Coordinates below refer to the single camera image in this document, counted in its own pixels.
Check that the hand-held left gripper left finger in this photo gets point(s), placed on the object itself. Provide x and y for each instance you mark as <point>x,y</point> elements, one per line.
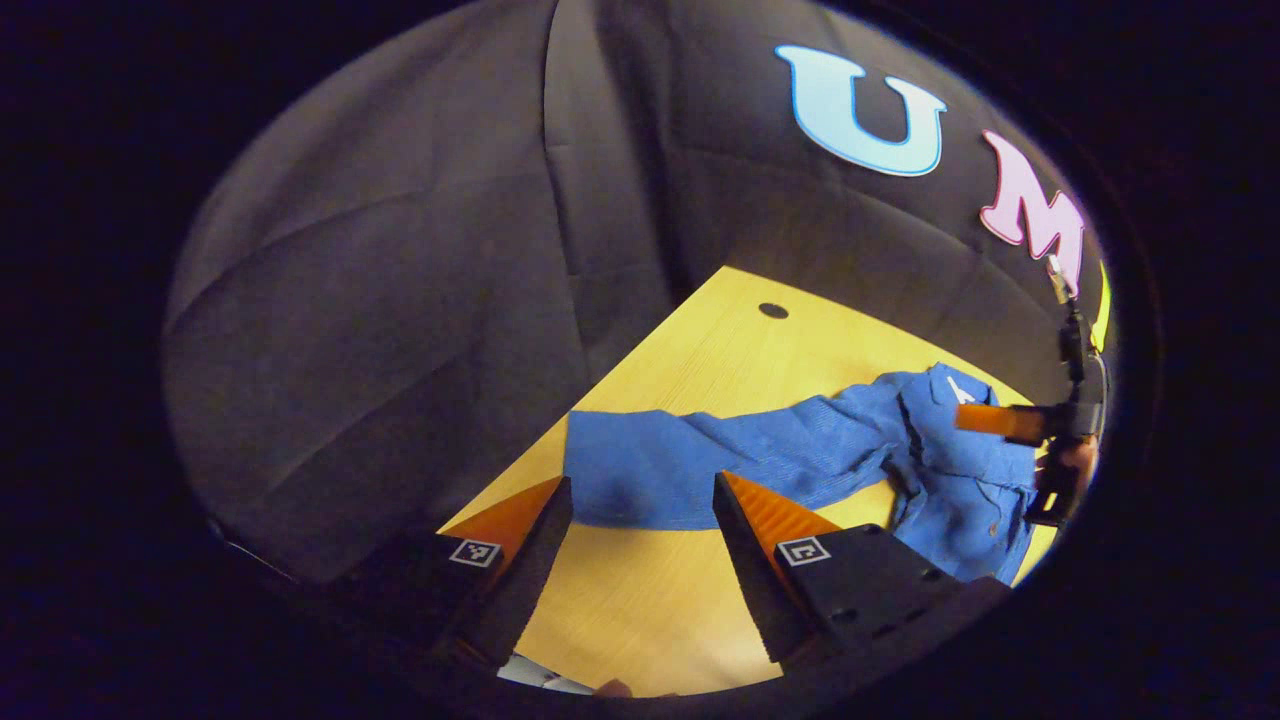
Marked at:
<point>520,580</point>

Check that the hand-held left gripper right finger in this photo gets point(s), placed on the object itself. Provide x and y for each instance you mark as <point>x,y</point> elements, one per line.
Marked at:
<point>750,580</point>

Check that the black backdrop cloth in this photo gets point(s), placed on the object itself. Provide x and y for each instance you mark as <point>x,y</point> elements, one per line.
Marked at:
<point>400,300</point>

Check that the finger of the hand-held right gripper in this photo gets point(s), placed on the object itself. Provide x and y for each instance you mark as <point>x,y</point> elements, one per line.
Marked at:
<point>1000,422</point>

